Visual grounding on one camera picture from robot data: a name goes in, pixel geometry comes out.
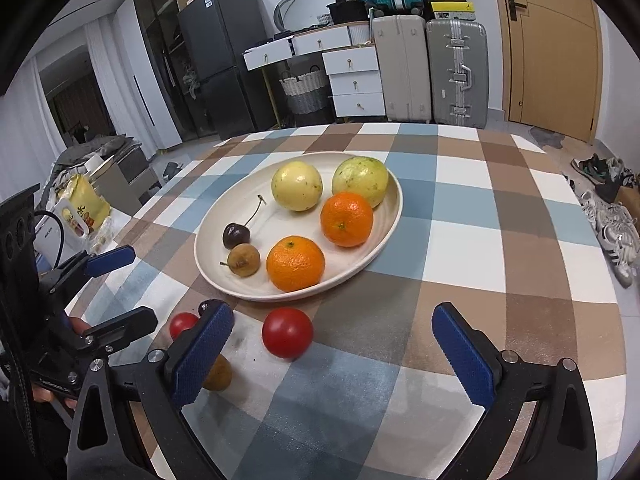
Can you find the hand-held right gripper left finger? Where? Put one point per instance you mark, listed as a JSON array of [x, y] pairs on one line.
[[202, 355]]

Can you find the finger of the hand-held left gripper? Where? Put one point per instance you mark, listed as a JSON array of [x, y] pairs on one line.
[[112, 260], [125, 322]]

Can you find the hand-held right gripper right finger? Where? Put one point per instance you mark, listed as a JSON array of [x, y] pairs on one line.
[[462, 355]]

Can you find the red tomato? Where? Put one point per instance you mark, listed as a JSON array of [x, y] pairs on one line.
[[181, 324], [287, 332]]

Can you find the dark cherry with long stem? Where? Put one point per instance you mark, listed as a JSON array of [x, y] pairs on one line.
[[235, 236]]

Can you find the orange tangerine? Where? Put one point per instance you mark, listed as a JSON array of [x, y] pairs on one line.
[[346, 220], [295, 263]]

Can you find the cream round plate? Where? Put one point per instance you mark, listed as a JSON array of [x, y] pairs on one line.
[[295, 222]]

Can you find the round pale yellow passion fruit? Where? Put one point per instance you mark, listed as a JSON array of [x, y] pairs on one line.
[[296, 185]]

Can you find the large yellow-green guava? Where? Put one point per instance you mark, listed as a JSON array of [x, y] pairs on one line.
[[362, 177]]

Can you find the person's left hand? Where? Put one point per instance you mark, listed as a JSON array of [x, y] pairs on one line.
[[79, 326]]

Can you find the yellow plastic bag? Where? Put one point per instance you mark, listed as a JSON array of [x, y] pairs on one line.
[[85, 200]]

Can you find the open cardboard box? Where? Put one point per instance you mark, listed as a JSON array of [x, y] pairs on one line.
[[125, 180]]

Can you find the grey slipper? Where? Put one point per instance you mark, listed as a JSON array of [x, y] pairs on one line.
[[172, 176], [169, 167]]

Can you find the grey clothes pile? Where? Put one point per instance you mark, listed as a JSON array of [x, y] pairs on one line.
[[100, 147]]

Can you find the checked tablecloth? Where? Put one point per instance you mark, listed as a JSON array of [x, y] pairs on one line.
[[475, 240]]

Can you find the white sheer curtain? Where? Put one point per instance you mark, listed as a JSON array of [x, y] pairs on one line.
[[20, 125]]

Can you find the white wardrobe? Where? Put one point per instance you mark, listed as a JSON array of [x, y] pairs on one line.
[[130, 75]]

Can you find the pile of shoes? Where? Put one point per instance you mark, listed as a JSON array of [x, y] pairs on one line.
[[610, 220]]

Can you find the dark grey refrigerator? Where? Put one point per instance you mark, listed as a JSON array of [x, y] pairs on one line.
[[220, 60]]

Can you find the dark glass-door cabinet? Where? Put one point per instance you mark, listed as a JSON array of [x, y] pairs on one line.
[[155, 35]]

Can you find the grey door mat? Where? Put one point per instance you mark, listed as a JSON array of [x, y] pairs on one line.
[[546, 136]]

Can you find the woven storage basket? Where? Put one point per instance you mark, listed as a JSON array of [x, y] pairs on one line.
[[305, 90]]

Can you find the silver suitcase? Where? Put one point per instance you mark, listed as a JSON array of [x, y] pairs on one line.
[[440, 75]]

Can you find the white drawer desk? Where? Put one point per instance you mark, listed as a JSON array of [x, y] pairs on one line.
[[357, 87]]

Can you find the beige suitcase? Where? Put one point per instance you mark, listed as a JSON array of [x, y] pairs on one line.
[[400, 70]]

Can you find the wooden door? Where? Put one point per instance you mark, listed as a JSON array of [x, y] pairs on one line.
[[555, 70]]

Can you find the grey metal hoop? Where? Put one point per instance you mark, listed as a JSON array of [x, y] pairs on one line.
[[285, 2]]

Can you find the white ribbed cylinder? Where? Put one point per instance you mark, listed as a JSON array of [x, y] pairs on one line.
[[360, 35]]

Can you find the black container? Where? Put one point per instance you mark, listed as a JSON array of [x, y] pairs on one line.
[[347, 12]]

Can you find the yellow and black box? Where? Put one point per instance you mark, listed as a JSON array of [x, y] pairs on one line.
[[452, 11]]

